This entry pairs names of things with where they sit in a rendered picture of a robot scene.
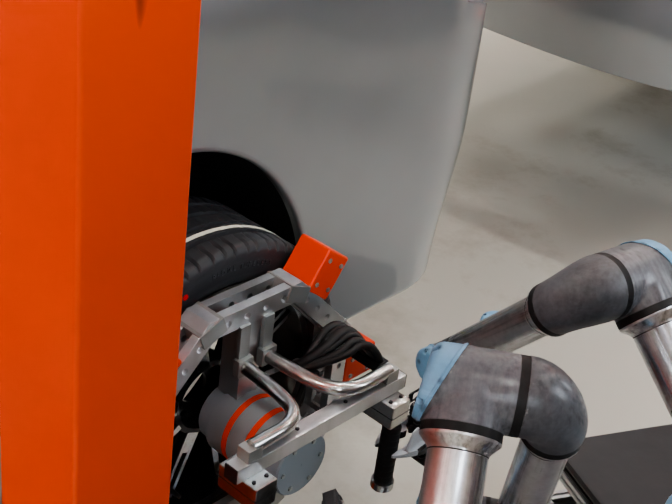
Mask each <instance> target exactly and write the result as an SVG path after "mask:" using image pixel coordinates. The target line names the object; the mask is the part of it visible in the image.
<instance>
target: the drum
mask: <svg viewBox="0 0 672 504"><path fill-rule="evenodd" d="M284 416H285V412H284V410H283V409H282V407H281V406H280V405H279V404H278V403H277V402H276V401H275V400H274V399H273V398H272V397H271V396H270V395H268V394H267V393H266V392H265V391H264V390H262V389H261V388H259V387H258V386H257V387H256V390H253V391H250V392H248V393H246V394H244V395H243V396H241V397H240V398H239V399H237V400H236V399H234V398H233V397H231V396H230V395H229V394H224V393H223V392H222V391H220V390H219V389H218V387H217V388H216V389H214V390H213V391H212V393H211V394H210V395H209V396H208V397H207V399H206V400H205V402H204V404H203V406H202V408H201V411H200V414H199V428H200V430H201V432H202V433H203V434H204V435H205V436H206V439H207V442H208V444H209V445H210V446H211V447H212V448H213V449H215V450H216V451H217V452H219V453H220V454H221V455H223V456H224V457H225V458H226V459H228V458H230V457H232V456H233V455H235V454H237V449H238V445H239V444H240V443H242V442H244V441H246V440H248V439H249V438H252V437H254V436H256V435H257V434H259V433H261V432H263V431H265V430H266V429H268V428H270V427H272V426H274V425H275V424H277V423H278V422H280V421H281V420H282V419H283V418H284ZM324 454H325V439H324V437H323V436H320V437H318V438H317V439H315V440H313V441H312V442H310V443H308V444H306V445H305V446H303V447H301V448H300V449H298V450H296V451H294V452H293V453H291V454H289V455H288V456H286V457H284V458H282V459H281V460H279V461H277V462H276V463H274V464H272V465H270V466H269V467H267V468H265V470H266V471H268V472H269V473H270V474H272V475H273V476H274V477H276V478H277V487H276V489H277V491H276V492H277V493H279V494H280V495H290V494H293V493H296V492H297V491H299V490H300V489H302V488H303V487H304V486H305V485H306V484H307V483H308V482H309V481H310V480H311V479H312V478H313V476H314V475H315V474H316V472H317V471H318V469H319V467H320V465H321V463H322V460H323V458H324Z"/></svg>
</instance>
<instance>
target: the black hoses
mask: <svg viewBox="0 0 672 504"><path fill-rule="evenodd" d="M342 344H343V345H342ZM341 345H342V346H341ZM338 347H339V348H338ZM337 348H338V349H337ZM349 357H352V358H353V359H355V360H357V361H358V362H360V363H361V364H363V365H364V366H366V367H368V368H369V369H371V370H372V371H373V370H375V369H377V368H378V367H380V366H381V365H383V364H385V363H387V362H389V361H388V360H387V359H386V358H384V357H382V354H381V352H380V351H379V349H378V348H377V347H376V346H375V345H374V344H373V343H371V342H369V341H366V340H365V339H364V338H363V336H362V335H361V334H360V333H359V332H358V331H357V330H356V329H355V328H353V327H351V326H348V325H346V324H345V323H344V322H341V321H332V322H329V323H328V324H326V325H325V326H324V327H323V328H322V329H321V330H320V332H319V333H318V334H317V336H316V337H315V339H314V340H313V341H312V343H311V344H310V346H309V347H308V349H307V351H306V352H305V354H304V355H303V356H302V357H301V358H298V357H296V358H294V359H293V360H291V361H292V362H294V363H296V364H298V365H299V366H301V367H303V368H305V369H307V370H309V371H310V372H312V373H314V374H317V375H319V373H320V372H319V371H318V370H316V369H320V368H323V367H326V366H329V365H332V364H335V363H338V362H340V361H343V360H345V359H347V358H349Z"/></svg>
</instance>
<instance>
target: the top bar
mask: <svg viewBox="0 0 672 504"><path fill-rule="evenodd" d="M406 377H407V374H406V373H404V372H402V371H401V370H399V376H398V380H396V381H394V382H392V383H391V384H389V385H385V384H384V383H382V382H381V383H379V384H377V385H376V386H374V387H372V388H370V389H369V390H367V391H365V392H362V393H360V394H356V395H352V396H343V397H341V398H339V399H337V400H336V401H334V402H332V403H330V404H328V405H327V406H325V407H323V408H321V409H319V410H318V411H316V412H314V413H312V414H311V415H309V416H307V417H305V418H303V419H302V420H300V421H299V422H298V424H297V426H296V428H295V429H294V430H293V431H292V432H291V433H290V434H288V435H287V436H286V437H284V438H282V439H280V440H279V441H277V442H275V443H273V444H272V445H270V446H268V447H266V448H265V449H263V453H262V458H260V459H258V460H256V461H255V462H253V463H251V464H249V465H248V464H246V463H245V462H243V461H242V460H241V459H239V458H238V457H237V456H236V457H234V458H232V459H230V460H229V461H227V462H226V463H225V468H224V477H225V478H226V479H228V480H229V481H230V482H232V483H233V484H234V485H238V484H240V483H241V482H243V481H245V480H246V479H248V478H250V477H252V476H253V475H255V474H257V473H258V472H260V471H262V470H264V469H265V468H267V467H269V466H270V465H272V464H274V463H276V462H277V461H279V460H281V459H282V458H284V457H286V456H288V455H289V454H291V453H293V452H294V451H296V450H298V449H300V448H301V447H303V446H305V445H306V444H308V443H310V442H312V441H313V440H315V439H317V438H318V437H320V436H322V435H324V434H325V433H327V432H329V431H330V430H332V429H334V428H336V427H337V426H339V425H341V424H342V423H344V422H346V421H348V420H349V419H351V418H353V417H354V416H356V415H358V414H360V413H361V412H363V411H365V410H366V409H368V408H370V407H372V406H373V405H375V404H377V403H378V402H380V401H382V400H384V399H385V398H387V397H389V396H390V395H392V394H394V393H396V392H397V391H399V390H401V389H402V388H404V387H405V383H406Z"/></svg>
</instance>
